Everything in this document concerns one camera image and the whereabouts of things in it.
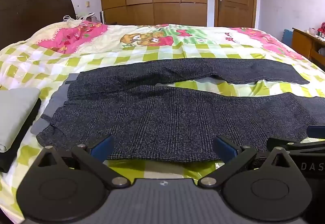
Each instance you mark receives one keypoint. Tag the printed cartoon quilt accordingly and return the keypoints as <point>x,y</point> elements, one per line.
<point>149,37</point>

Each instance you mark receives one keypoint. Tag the blue foam mat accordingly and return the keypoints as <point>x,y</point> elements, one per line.
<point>287,37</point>

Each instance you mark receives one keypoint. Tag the red cloth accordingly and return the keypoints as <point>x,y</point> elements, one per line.
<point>322,26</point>

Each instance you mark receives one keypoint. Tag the metal bottle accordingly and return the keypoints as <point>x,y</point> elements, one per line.
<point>102,16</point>

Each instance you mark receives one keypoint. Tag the dark wooden headboard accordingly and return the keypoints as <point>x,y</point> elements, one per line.
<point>33,16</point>

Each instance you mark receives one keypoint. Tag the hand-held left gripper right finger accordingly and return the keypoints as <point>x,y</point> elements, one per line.
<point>226,148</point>

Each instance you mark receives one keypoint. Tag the grey folded cloth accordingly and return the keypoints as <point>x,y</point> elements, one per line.
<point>15,115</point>

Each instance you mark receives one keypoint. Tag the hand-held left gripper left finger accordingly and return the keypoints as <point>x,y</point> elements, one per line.
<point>102,147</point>

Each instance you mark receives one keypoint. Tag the black folded cloth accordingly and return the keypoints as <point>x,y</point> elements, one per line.
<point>15,156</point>

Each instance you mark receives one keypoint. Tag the dark checked pants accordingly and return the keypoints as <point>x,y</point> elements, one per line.
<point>165,117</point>

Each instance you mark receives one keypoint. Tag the wooden desk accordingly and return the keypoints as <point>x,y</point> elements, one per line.
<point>302,44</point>

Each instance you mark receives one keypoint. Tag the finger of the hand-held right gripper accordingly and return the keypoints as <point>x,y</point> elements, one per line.
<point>299,146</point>
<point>316,131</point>

